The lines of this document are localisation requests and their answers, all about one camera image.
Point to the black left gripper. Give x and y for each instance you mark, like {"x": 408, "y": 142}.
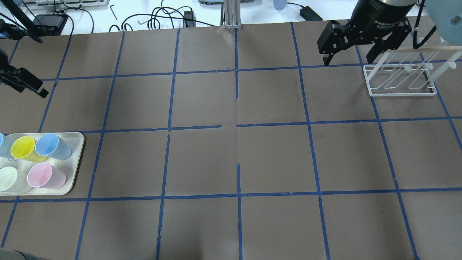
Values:
{"x": 22, "y": 80}

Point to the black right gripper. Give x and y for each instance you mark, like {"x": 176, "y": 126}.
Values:
{"x": 379, "y": 15}

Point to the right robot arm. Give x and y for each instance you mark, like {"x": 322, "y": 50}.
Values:
{"x": 446, "y": 16}

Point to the yellow plastic cup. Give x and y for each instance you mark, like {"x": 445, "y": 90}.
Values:
{"x": 24, "y": 148}

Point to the light blue plastic cup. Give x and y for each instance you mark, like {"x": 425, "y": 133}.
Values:
{"x": 5, "y": 146}

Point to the blue cup on desk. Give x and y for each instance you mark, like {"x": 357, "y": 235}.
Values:
{"x": 279, "y": 4}

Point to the pink plastic cup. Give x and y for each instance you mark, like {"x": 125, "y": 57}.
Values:
{"x": 44, "y": 175}

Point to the green plastic cup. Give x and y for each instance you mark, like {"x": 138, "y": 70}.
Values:
{"x": 13, "y": 181}

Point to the black power adapter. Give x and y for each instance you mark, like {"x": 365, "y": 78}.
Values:
{"x": 308, "y": 14}

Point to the black power brick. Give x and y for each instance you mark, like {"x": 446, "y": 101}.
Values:
{"x": 50, "y": 24}

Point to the white plastic tray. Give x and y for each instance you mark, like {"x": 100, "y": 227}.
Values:
{"x": 68, "y": 167}

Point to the white wire cup rack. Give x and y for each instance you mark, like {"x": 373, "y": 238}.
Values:
{"x": 410, "y": 72}

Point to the aluminium frame post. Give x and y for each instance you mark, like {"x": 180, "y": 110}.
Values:
{"x": 232, "y": 14}

